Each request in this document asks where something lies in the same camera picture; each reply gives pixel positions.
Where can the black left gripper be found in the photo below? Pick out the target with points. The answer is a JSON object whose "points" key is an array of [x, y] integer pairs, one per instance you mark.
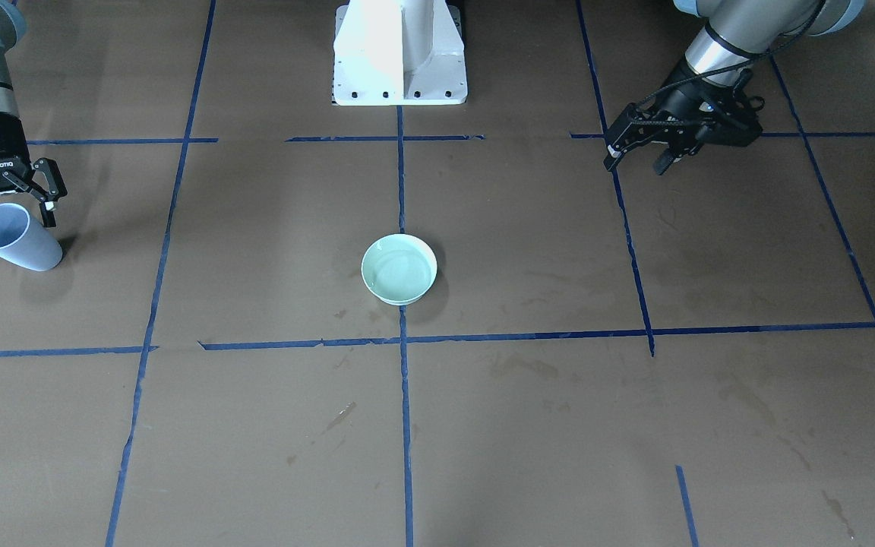
{"points": [[685, 98]]}

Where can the blue plastic cup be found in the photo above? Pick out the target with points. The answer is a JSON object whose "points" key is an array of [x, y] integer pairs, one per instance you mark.
{"points": [[25, 242]]}

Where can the mint green bowl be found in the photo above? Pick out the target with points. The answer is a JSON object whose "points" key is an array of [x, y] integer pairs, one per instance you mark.
{"points": [[399, 269]]}

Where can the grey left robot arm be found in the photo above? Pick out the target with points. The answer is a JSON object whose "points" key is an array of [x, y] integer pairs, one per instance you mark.
{"points": [[739, 34]]}

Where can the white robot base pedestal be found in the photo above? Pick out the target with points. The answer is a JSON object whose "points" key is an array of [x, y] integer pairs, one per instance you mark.
{"points": [[398, 53]]}

